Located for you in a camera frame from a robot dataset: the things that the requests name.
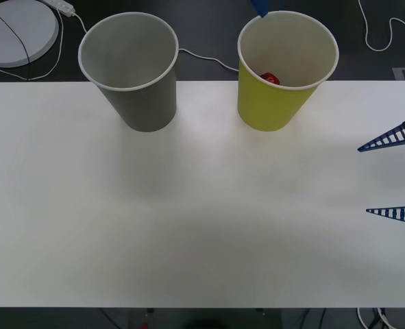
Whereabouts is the wavy white cable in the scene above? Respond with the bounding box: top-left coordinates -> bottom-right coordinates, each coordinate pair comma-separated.
357,0 -> 405,53

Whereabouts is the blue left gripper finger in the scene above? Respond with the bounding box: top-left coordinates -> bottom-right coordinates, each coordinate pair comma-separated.
247,0 -> 271,19

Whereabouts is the yellow-green cup-shaped bin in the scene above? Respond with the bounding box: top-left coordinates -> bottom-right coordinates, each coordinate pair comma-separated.
236,10 -> 340,133

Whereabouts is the red and yellow drink can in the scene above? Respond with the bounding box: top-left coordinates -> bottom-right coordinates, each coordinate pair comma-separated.
259,71 -> 281,86

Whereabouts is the white power strip cable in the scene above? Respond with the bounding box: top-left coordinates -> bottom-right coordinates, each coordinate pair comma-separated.
72,12 -> 241,73

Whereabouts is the white cable bundle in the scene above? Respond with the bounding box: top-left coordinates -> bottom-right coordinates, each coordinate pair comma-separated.
355,306 -> 400,329

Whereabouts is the thin black cable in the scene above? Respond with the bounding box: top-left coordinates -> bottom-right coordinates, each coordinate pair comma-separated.
0,5 -> 32,81

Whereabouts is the grey cup-shaped bin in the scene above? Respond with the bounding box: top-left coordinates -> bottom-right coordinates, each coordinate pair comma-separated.
77,12 -> 180,133

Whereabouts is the round pale grey disc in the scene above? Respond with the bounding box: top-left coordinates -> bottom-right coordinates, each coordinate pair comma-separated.
0,0 -> 60,69

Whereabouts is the white power strip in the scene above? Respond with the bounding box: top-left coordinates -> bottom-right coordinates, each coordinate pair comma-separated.
39,0 -> 76,16

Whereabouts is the thin white cable loop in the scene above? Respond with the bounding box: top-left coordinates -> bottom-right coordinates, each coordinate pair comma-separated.
0,8 -> 65,82

